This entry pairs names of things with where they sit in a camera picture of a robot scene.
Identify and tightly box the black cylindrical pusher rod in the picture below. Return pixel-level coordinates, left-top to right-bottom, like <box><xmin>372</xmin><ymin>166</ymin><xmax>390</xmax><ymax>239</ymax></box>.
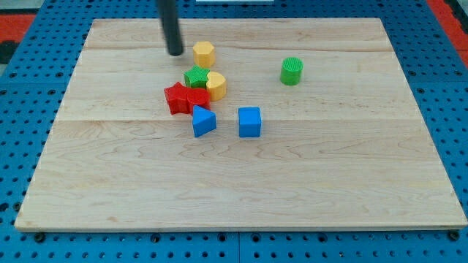
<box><xmin>156</xmin><ymin>0</ymin><xmax>184</xmax><ymax>56</ymax></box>

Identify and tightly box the green star block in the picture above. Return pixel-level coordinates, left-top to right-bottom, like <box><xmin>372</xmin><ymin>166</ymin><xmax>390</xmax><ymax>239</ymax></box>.
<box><xmin>184</xmin><ymin>65</ymin><xmax>210</xmax><ymax>88</ymax></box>

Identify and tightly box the yellow heart block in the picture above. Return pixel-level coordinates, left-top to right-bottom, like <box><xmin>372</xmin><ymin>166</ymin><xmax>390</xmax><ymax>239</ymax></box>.
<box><xmin>205</xmin><ymin>72</ymin><xmax>227</xmax><ymax>102</ymax></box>

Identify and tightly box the red star block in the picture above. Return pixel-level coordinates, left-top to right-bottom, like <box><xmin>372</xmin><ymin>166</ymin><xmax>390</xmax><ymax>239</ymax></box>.
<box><xmin>164</xmin><ymin>82</ymin><xmax>189</xmax><ymax>115</ymax></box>

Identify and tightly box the yellow octagon block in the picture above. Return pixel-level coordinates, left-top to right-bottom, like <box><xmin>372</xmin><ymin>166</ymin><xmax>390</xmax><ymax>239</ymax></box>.
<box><xmin>192</xmin><ymin>41</ymin><xmax>216</xmax><ymax>68</ymax></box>

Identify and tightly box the red round block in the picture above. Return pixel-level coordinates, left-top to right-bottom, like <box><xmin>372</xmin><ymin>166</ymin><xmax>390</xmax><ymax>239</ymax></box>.
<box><xmin>186</xmin><ymin>88</ymin><xmax>211</xmax><ymax>115</ymax></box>

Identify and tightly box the blue triangle block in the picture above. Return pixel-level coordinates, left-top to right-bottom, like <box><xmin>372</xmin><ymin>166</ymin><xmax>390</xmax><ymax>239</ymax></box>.
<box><xmin>192</xmin><ymin>105</ymin><xmax>216</xmax><ymax>137</ymax></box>

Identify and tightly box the green cylinder block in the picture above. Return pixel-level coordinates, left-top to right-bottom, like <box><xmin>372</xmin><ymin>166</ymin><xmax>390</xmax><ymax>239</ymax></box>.
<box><xmin>280</xmin><ymin>57</ymin><xmax>303</xmax><ymax>85</ymax></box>

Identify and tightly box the blue cube block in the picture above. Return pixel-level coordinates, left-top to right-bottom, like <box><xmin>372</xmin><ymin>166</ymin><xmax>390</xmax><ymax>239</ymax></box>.
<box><xmin>238</xmin><ymin>107</ymin><xmax>262</xmax><ymax>137</ymax></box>

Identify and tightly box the light wooden board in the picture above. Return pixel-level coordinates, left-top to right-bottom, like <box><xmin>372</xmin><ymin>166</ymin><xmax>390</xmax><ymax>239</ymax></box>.
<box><xmin>15</xmin><ymin>18</ymin><xmax>467</xmax><ymax>232</ymax></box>

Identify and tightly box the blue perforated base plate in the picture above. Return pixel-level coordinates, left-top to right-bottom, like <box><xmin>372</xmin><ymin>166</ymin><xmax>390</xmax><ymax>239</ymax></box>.
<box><xmin>1</xmin><ymin>0</ymin><xmax>467</xmax><ymax>262</ymax></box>

